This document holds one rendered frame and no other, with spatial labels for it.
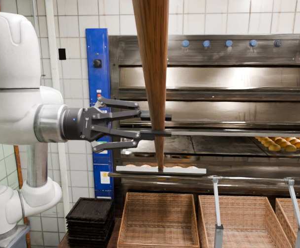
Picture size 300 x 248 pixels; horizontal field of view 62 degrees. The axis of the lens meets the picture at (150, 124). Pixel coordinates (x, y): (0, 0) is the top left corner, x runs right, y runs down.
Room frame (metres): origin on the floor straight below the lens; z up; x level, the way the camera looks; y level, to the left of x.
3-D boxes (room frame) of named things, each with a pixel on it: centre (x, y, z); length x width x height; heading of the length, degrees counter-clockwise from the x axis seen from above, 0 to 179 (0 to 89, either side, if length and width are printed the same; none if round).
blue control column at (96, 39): (2.89, 0.32, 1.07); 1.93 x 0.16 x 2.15; 176
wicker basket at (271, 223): (1.62, -0.66, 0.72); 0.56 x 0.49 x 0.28; 87
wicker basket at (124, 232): (1.67, -0.07, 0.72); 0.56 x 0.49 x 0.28; 87
